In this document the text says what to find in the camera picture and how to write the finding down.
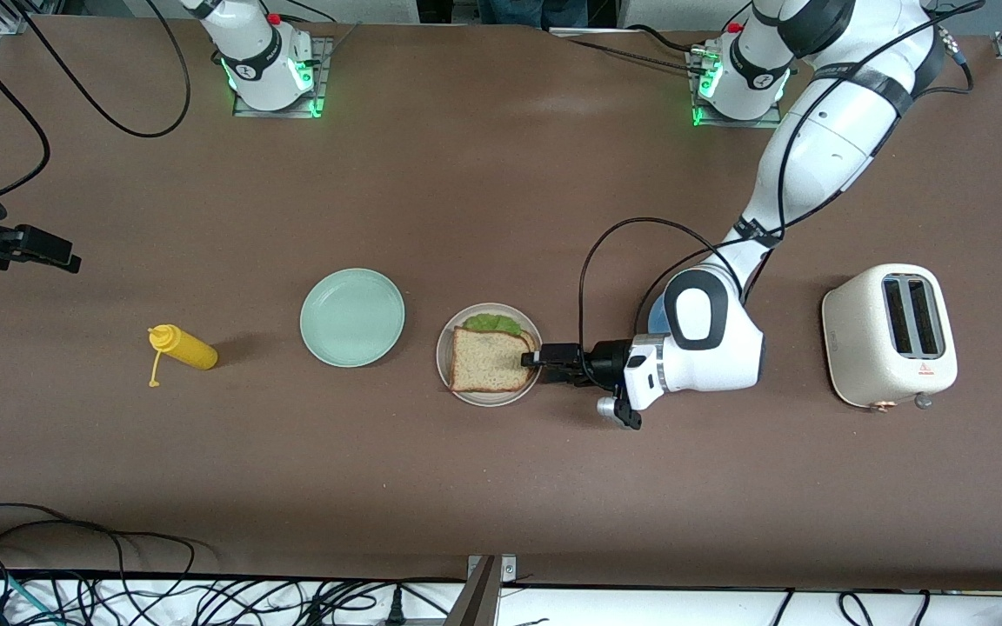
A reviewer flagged dark crust bread slice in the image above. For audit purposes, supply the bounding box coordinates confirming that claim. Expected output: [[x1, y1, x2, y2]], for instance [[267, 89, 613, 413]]
[[448, 326, 537, 394]]

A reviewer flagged green lettuce leaf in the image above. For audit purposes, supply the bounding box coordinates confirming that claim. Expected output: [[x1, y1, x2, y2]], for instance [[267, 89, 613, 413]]
[[463, 313, 524, 338]]

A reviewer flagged yellow mustard squeeze bottle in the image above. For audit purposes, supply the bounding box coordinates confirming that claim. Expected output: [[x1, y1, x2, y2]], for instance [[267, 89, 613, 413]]
[[147, 324, 219, 388]]

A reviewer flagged blue plate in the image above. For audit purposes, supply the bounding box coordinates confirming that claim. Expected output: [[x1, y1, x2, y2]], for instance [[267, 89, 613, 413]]
[[647, 291, 674, 338]]

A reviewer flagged beige plate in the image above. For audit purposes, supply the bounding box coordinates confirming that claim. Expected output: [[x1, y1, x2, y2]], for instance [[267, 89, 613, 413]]
[[436, 303, 544, 408]]

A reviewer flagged mint green plate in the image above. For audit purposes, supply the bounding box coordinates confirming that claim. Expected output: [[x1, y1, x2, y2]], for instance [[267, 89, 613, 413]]
[[299, 268, 406, 369]]

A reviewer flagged brown table cover mat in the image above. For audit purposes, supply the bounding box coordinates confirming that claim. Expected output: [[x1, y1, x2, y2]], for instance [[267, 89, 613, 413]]
[[0, 13, 1002, 592]]

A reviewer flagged white toaster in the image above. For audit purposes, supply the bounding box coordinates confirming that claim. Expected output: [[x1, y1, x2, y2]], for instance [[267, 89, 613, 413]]
[[821, 263, 959, 411]]

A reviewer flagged person in dark trousers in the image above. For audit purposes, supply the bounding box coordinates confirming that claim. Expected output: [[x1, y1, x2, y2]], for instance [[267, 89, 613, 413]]
[[477, 0, 591, 27]]

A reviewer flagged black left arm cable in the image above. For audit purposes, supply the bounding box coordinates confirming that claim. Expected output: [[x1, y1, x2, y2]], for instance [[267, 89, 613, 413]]
[[578, 0, 986, 390]]

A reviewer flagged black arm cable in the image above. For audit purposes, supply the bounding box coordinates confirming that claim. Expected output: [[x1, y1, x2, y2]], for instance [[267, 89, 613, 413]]
[[578, 0, 986, 390], [0, 0, 193, 223]]

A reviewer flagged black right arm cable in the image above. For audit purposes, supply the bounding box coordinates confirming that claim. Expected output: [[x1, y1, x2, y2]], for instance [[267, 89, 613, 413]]
[[0, 0, 193, 223]]

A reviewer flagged metal clamp bracket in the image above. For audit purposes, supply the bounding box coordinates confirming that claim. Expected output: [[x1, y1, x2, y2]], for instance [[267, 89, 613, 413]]
[[444, 555, 519, 626]]

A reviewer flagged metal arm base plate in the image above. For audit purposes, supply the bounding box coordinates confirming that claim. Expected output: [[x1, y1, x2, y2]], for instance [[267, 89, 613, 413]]
[[686, 48, 785, 130], [231, 35, 334, 118]]

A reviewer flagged long black looping cable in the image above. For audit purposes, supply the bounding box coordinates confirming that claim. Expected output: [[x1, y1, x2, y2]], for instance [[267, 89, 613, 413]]
[[0, 503, 199, 601]]

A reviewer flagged black braided cable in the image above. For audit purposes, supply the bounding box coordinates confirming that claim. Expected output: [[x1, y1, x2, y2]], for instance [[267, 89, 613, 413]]
[[569, 24, 704, 72]]

